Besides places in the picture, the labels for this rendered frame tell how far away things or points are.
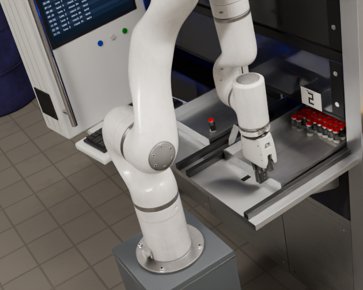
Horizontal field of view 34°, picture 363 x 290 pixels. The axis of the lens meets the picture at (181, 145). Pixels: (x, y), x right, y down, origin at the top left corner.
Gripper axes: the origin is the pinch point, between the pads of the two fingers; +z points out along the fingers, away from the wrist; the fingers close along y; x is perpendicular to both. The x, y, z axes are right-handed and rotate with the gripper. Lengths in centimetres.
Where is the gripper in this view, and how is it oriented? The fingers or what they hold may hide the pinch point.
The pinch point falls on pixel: (261, 175)
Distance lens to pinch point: 172.9
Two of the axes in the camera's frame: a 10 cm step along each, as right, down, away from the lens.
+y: -5.5, -3.7, 7.5
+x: -8.1, 4.4, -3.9
